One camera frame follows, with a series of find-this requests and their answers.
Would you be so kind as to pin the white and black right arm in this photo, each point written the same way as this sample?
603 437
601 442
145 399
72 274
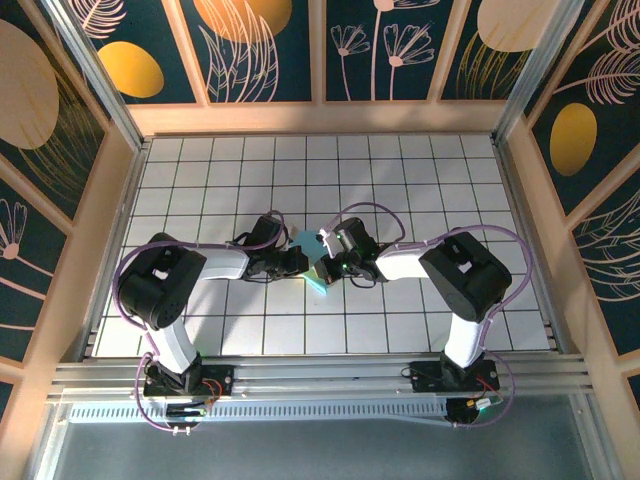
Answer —
400 265

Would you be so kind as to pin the light blue cloth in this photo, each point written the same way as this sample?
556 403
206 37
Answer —
306 244

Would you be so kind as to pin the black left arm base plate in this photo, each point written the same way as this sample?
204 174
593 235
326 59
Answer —
222 375

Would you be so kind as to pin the aluminium rail beam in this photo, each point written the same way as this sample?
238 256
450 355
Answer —
325 380

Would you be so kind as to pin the aluminium corner post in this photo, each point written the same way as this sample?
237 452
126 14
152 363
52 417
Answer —
100 85
530 70

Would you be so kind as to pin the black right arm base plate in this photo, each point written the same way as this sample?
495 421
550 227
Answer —
425 384

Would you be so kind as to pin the aluminium table side rail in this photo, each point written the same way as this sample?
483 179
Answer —
112 250
532 250

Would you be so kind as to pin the small black electronics box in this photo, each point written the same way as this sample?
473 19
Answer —
185 412

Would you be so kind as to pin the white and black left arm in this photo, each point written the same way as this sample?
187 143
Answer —
225 262

